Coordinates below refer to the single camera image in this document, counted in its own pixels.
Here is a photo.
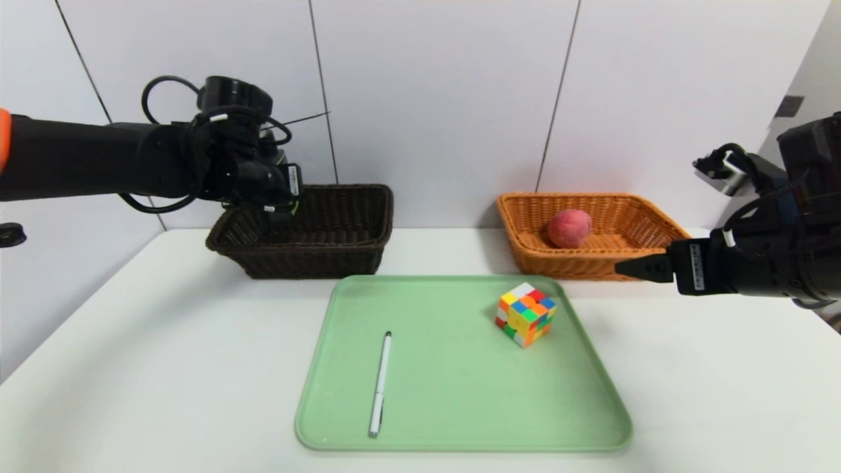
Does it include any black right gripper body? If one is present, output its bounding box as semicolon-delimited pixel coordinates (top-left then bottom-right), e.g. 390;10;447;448
666;227;771;296

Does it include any red peach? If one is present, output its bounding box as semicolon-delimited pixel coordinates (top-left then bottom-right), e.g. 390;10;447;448
547;210;592;249

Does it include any white pen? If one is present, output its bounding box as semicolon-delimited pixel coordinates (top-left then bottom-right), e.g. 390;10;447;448
369;330;393;438

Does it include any orange wicker basket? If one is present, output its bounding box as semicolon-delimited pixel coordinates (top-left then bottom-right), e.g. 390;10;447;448
496;192;694;282

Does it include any dark brown wicker basket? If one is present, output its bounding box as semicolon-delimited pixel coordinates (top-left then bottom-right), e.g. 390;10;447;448
205;184;395;280

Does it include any multicoloured puzzle cube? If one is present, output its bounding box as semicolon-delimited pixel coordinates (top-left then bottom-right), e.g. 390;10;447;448
494;282;557;348

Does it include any light green plastic tray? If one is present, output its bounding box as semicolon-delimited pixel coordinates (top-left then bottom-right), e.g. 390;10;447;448
294;275;633;453

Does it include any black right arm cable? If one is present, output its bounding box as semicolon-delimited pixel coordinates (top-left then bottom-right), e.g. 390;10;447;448
719;141;812;247

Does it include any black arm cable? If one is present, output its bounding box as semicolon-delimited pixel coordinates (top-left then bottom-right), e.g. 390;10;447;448
117;76;293;214
719;141;812;247

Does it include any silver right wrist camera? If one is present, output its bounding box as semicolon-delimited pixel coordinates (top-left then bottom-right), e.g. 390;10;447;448
693;150;751;196

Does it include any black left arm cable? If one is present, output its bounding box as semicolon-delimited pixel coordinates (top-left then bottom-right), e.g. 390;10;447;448
117;76;293;214

